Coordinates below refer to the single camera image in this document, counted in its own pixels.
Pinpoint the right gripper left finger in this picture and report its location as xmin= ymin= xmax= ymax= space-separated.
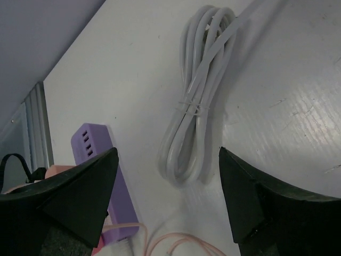
xmin=1 ymin=148 xmax=118 ymax=255

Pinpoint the thin pink wire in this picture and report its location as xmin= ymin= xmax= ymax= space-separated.
xmin=101 ymin=222 xmax=227 ymax=256

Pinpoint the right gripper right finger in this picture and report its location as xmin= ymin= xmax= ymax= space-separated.
xmin=219 ymin=148 xmax=340 ymax=255

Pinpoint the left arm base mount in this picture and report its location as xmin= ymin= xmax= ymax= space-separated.
xmin=1 ymin=153 xmax=47 ymax=194

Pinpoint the pink plug adapter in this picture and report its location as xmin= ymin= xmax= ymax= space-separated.
xmin=91 ymin=234 xmax=105 ymax=256

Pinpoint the orange strip white cord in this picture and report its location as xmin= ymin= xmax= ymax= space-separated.
xmin=157 ymin=0 xmax=283 ymax=188

